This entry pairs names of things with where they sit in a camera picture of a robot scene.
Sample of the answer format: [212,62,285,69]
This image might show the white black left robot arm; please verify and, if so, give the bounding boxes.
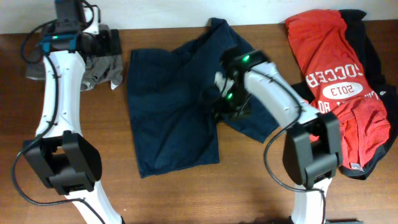
[21,1,124,223]

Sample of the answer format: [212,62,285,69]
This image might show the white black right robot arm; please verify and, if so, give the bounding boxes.
[214,47,343,223]

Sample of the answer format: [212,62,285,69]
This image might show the red soccer t-shirt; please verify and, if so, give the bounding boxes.
[285,9,391,172]

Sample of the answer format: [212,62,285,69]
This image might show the grey folded garment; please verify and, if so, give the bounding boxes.
[24,24,124,91]

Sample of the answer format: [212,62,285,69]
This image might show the black garment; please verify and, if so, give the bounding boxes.
[293,9,397,180]

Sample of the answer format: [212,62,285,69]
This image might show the navy blue shorts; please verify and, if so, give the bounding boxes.
[126,17,280,179]

